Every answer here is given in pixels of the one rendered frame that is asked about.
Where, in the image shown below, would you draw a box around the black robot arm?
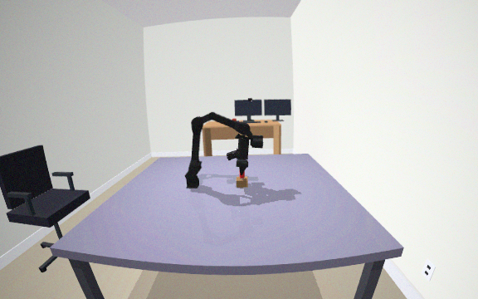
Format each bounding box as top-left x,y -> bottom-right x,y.
185,112 -> 263,189

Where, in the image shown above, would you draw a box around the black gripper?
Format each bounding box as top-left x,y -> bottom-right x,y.
236,147 -> 249,175

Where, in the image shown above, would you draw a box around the tan wooden block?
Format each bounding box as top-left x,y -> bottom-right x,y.
237,177 -> 248,188

